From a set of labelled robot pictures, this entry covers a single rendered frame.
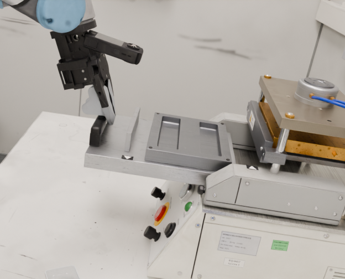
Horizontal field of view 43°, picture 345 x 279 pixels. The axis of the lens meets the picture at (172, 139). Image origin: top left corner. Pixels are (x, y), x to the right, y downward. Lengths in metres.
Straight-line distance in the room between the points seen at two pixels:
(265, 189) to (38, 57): 1.85
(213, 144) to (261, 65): 1.51
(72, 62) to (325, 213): 0.55
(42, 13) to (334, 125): 0.51
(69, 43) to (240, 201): 0.44
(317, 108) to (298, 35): 1.56
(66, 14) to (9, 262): 0.49
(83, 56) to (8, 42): 1.64
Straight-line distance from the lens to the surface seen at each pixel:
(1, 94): 2.60
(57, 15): 0.68
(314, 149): 0.85
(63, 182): 1.18
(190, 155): 0.83
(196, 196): 0.86
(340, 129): 0.81
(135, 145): 0.89
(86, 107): 0.90
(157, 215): 1.00
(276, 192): 0.81
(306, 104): 0.89
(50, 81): 2.49
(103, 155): 0.84
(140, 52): 0.86
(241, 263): 0.88
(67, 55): 0.89
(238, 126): 1.04
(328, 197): 0.84
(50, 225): 1.02
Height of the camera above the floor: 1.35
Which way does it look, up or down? 24 degrees down
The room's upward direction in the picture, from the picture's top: 10 degrees clockwise
